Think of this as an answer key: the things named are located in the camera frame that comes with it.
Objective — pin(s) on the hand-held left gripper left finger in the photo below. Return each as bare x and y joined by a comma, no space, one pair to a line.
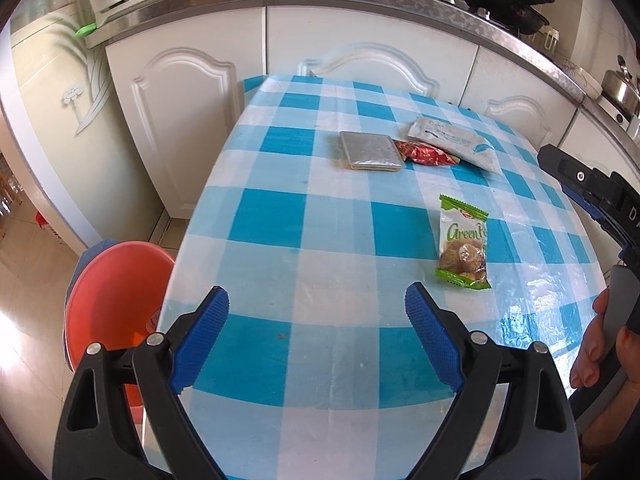
200,342

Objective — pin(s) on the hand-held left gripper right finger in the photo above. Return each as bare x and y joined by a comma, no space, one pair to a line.
432,342

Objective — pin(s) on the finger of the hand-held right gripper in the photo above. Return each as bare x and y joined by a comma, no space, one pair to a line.
575,175

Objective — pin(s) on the orange plastic basin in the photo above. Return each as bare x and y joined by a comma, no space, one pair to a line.
115,300

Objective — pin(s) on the person's right hand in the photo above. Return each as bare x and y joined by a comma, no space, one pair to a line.
590,350

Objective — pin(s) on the white cabinet door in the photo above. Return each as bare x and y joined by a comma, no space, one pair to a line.
525,90
375,35
600,145
175,110

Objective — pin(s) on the steel pot with lid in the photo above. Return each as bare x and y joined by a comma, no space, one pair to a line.
620,90

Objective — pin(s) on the green cookie packet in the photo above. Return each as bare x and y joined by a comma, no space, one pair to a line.
462,250

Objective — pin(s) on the patterned white bowl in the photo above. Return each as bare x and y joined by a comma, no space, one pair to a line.
582,77

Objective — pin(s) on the white foil packet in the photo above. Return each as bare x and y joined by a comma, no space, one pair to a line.
460,140

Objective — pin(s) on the glass jar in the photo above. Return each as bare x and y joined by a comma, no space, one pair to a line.
548,40

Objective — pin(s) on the red snack wrapper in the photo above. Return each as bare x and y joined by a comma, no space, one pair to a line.
425,154

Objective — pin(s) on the blue checkered tablecloth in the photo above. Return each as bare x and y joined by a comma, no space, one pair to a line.
300,210

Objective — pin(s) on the black frying pan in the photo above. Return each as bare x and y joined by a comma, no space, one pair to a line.
500,5

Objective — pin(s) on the red plastic stool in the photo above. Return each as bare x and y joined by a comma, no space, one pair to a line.
42,220

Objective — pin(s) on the silver square packet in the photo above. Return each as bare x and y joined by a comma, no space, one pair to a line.
370,150

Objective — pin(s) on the small green plastic tool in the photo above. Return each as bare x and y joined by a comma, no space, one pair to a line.
86,30

